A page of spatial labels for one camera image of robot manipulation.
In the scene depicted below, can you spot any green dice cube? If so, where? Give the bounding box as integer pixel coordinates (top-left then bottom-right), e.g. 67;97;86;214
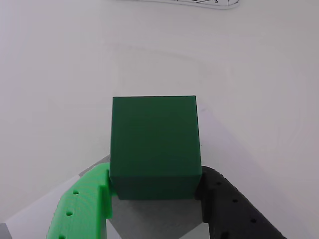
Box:
109;95;202;201

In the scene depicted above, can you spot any white printed box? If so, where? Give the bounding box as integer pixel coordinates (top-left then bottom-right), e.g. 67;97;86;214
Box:
116;0;241;10

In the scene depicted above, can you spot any grey white checkered mat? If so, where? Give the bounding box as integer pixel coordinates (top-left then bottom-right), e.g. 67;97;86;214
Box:
0;154;210;239

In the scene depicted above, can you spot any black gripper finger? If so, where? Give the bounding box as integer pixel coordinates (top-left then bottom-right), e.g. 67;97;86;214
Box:
195;165;287;239

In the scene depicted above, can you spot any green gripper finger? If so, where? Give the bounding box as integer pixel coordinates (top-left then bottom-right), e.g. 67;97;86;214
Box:
46;162;113;239

